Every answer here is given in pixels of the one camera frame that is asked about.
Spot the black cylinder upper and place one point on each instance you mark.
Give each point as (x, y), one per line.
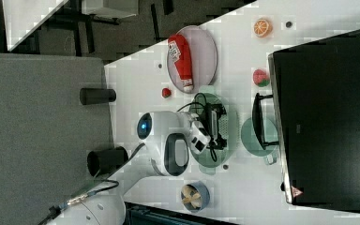
(89, 96)

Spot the yellow banana pieces toy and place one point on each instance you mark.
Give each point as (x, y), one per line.
(192, 196)

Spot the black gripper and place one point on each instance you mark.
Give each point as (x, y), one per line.
(213, 114)

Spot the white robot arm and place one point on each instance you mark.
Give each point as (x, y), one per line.
(168, 140)

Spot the blue bowl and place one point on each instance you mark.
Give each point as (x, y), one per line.
(205, 194)

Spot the green plastic cup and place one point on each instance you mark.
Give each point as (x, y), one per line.
(250, 140)

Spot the red toy strawberry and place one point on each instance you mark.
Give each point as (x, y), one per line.
(166, 92)

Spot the green plastic strainer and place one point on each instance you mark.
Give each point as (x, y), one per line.
(228, 125)

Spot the red plush ketchup bottle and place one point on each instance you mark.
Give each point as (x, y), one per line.
(180, 54)

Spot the grey round plate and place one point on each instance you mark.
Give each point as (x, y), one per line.
(204, 56)

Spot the silver toaster oven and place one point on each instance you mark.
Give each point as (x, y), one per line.
(316, 95)

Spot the black cylinder lower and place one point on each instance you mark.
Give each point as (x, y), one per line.
(106, 161)

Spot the pink toy fruit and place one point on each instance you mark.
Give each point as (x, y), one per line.
(260, 78)

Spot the black cylinder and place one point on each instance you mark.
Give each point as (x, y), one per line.
(106, 161)
(89, 96)

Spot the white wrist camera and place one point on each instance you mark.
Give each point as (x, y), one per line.
(200, 138)

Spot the orange slice toy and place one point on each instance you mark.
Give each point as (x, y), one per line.
(262, 28)

